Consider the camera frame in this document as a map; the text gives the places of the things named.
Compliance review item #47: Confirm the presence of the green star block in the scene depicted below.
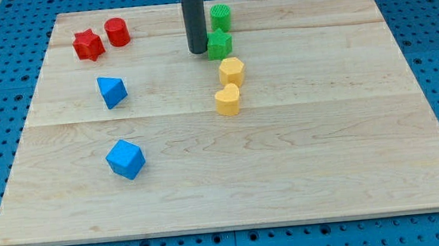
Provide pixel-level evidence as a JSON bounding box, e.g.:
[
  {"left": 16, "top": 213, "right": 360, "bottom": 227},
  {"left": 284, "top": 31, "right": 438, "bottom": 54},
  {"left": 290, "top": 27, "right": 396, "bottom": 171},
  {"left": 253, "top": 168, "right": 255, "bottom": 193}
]
[{"left": 207, "top": 28, "right": 233, "bottom": 61}]

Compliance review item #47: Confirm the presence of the blue triangle block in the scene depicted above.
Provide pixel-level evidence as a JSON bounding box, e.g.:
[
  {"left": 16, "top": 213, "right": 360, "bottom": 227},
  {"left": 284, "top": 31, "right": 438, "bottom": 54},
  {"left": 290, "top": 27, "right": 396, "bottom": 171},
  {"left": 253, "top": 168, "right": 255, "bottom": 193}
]
[{"left": 96, "top": 77, "right": 128, "bottom": 110}]

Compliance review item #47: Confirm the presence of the red star block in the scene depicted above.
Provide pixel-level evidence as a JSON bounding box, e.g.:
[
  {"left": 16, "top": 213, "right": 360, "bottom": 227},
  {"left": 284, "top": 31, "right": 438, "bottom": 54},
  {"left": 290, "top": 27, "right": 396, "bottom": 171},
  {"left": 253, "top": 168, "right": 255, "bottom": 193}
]
[{"left": 72, "top": 29, "right": 106, "bottom": 61}]

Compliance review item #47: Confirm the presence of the yellow heart block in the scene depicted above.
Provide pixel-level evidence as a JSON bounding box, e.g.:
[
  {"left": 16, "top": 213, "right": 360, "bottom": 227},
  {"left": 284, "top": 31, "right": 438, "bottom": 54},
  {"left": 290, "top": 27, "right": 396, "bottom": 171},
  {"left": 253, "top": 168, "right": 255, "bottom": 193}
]
[{"left": 214, "top": 83, "right": 241, "bottom": 116}]

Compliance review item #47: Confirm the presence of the yellow hexagon block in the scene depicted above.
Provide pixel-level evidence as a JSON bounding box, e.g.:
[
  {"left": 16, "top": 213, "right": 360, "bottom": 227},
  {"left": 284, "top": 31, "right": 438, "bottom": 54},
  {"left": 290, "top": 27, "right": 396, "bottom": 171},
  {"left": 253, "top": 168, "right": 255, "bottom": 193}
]
[{"left": 219, "top": 57, "right": 245, "bottom": 87}]

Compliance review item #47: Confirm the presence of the light wooden board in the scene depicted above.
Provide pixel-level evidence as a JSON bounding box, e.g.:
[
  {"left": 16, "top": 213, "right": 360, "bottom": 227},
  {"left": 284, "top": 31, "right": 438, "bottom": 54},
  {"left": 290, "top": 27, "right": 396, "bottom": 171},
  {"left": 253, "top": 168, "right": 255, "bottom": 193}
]
[{"left": 0, "top": 0, "right": 439, "bottom": 246}]

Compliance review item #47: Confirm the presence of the blue cube block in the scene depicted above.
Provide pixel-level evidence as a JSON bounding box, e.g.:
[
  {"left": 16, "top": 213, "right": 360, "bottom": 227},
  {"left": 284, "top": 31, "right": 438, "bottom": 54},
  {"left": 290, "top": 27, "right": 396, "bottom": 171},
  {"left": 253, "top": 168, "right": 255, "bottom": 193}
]
[{"left": 106, "top": 140, "right": 146, "bottom": 180}]

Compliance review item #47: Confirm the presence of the green cylinder block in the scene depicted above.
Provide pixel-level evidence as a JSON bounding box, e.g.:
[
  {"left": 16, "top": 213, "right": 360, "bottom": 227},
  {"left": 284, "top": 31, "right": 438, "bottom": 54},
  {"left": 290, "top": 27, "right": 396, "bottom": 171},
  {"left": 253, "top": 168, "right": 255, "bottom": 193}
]
[{"left": 210, "top": 3, "right": 232, "bottom": 32}]

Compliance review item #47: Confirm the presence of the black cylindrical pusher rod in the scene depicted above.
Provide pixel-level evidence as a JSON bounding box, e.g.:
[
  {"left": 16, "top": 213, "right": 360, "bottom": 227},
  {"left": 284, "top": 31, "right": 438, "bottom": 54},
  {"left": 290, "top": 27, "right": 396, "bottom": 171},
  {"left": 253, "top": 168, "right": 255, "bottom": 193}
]
[{"left": 181, "top": 0, "right": 208, "bottom": 54}]

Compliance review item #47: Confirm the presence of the red cylinder block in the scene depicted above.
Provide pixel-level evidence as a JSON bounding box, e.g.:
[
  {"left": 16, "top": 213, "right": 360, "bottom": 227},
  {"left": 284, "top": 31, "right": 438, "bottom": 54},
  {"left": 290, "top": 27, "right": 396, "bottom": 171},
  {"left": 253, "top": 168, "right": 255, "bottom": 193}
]
[{"left": 104, "top": 17, "right": 130, "bottom": 47}]

